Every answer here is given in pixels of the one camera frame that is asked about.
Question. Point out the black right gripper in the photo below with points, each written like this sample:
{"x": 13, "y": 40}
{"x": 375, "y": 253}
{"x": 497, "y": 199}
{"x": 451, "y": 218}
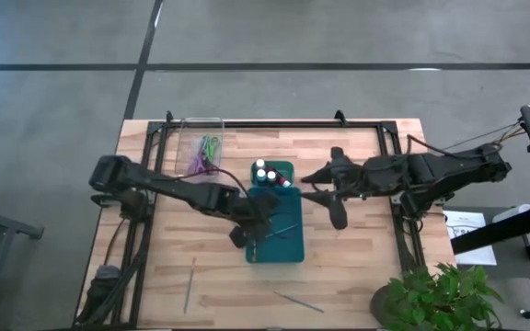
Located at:
{"x": 361, "y": 179}

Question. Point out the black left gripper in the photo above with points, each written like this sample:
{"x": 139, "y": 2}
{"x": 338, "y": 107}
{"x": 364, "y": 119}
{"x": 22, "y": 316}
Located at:
{"x": 249, "y": 209}

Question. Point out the thin blue paintbrush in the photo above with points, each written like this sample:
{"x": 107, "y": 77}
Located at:
{"x": 299, "y": 302}
{"x": 283, "y": 230}

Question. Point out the large teal plastic bin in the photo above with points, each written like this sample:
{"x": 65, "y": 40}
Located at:
{"x": 288, "y": 248}

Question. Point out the teal paint bottle pale cap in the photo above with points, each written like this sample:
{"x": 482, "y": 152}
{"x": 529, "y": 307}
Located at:
{"x": 261, "y": 174}

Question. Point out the black paint bottle white cap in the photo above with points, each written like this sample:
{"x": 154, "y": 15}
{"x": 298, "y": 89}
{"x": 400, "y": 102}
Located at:
{"x": 272, "y": 176}

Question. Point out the red and black paint bottle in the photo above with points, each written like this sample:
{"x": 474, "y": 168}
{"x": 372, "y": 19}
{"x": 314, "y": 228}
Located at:
{"x": 283, "y": 179}

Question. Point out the orange paint bottle white cap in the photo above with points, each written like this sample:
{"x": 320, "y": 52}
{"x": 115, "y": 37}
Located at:
{"x": 259, "y": 163}

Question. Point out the grey pencil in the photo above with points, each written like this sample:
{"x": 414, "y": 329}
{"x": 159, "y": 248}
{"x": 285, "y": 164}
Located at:
{"x": 189, "y": 289}

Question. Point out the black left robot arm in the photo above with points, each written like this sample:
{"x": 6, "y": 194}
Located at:
{"x": 164, "y": 184}

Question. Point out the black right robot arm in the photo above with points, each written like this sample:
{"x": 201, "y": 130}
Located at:
{"x": 440, "y": 167}

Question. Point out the small green plastic bin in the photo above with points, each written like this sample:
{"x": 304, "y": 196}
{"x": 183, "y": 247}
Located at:
{"x": 290, "y": 167}

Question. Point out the clear plastic bin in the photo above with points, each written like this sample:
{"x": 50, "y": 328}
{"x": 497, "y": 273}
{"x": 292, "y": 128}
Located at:
{"x": 187, "y": 138}

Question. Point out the black plant pot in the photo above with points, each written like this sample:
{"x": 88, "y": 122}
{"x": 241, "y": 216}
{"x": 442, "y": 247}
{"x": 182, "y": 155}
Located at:
{"x": 376, "y": 303}

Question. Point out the white paper sheet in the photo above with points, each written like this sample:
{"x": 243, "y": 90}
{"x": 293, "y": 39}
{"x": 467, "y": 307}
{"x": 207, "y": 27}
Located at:
{"x": 472, "y": 225}

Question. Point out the green leafy plant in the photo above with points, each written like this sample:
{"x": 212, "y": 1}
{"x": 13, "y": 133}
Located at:
{"x": 440, "y": 299}

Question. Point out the black desk strut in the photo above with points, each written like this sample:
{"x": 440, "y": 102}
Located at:
{"x": 499, "y": 230}

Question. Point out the white container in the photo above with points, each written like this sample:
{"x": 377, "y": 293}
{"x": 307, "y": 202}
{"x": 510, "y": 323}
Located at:
{"x": 513, "y": 212}

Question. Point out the grey metal stand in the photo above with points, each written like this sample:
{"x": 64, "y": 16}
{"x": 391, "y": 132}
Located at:
{"x": 3, "y": 225}

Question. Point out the black frame clamp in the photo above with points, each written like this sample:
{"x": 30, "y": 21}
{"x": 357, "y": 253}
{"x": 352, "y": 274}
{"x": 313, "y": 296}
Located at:
{"x": 340, "y": 118}
{"x": 169, "y": 117}

